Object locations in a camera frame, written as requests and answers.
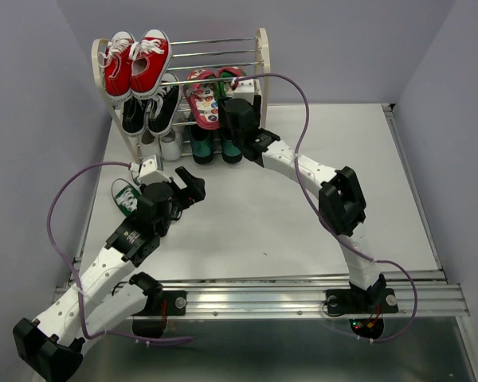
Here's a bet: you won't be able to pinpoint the green canvas sneaker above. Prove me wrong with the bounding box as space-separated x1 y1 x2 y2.
110 178 140 216

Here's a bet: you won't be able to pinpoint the teal leather loafer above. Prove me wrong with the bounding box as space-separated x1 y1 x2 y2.
219 128 242 164
188 125 214 165

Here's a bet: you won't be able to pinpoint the pink patterned flip-flop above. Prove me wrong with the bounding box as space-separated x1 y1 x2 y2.
183 69 220 131
216 66 246 98

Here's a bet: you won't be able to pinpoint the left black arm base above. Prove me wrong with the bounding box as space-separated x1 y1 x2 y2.
131 290 187 339

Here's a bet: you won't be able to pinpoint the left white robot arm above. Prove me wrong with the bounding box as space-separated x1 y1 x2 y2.
13 165 206 381

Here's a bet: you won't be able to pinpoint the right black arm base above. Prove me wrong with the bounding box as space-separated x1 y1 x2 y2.
323 286 399 341

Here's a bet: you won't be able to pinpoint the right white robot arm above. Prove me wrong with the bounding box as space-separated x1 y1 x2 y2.
219 98 386 310

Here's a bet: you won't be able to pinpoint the cream shoe rack chrome bars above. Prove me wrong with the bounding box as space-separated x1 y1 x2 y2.
92 29 270 163

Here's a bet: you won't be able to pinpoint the right white sneaker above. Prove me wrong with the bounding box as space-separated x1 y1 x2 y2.
159 130 182 162

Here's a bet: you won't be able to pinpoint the white sneaker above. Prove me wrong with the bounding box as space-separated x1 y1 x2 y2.
139 131 161 159
159 130 182 162

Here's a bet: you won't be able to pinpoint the left white sneaker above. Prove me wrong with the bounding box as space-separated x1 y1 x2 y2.
139 131 161 159

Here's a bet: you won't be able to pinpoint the right black canvas sneaker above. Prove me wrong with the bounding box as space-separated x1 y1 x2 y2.
146 72 182 137

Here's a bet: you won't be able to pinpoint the black canvas sneaker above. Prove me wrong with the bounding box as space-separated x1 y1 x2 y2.
122 97 147 137
146 72 182 137

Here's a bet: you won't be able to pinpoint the left black canvas sneaker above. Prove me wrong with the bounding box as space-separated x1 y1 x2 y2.
122 97 147 137

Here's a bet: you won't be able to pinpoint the right red canvas sneaker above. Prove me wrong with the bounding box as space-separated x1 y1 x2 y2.
129 29 172 99

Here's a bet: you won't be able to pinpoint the red canvas sneaker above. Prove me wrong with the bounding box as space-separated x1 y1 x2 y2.
129 29 172 99
102 31 135 103

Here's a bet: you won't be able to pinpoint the left red canvas sneaker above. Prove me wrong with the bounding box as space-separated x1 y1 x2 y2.
102 31 135 103

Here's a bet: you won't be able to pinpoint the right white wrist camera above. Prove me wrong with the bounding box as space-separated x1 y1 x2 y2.
231 77 256 104

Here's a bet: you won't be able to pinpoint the aluminium mounting rail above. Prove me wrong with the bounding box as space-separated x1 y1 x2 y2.
53 276 473 322

